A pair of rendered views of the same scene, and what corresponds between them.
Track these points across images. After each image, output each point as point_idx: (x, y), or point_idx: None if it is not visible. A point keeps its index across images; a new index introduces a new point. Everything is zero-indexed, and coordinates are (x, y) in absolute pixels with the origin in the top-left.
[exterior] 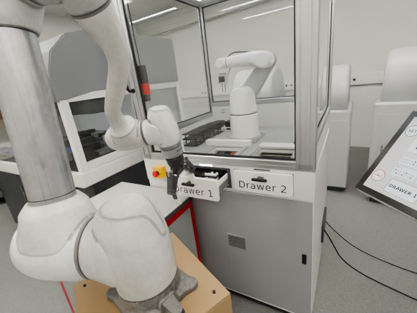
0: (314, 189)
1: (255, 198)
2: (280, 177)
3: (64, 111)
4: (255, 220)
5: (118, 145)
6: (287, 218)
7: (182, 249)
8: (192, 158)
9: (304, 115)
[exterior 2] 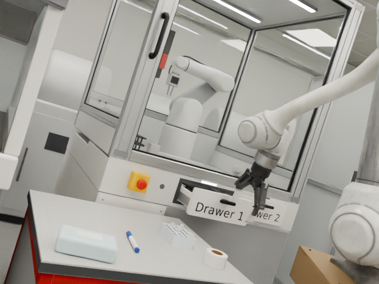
0: (294, 219)
1: (246, 227)
2: (278, 205)
3: (57, 30)
4: (236, 253)
5: (268, 141)
6: (265, 248)
7: (329, 255)
8: (194, 172)
9: (308, 155)
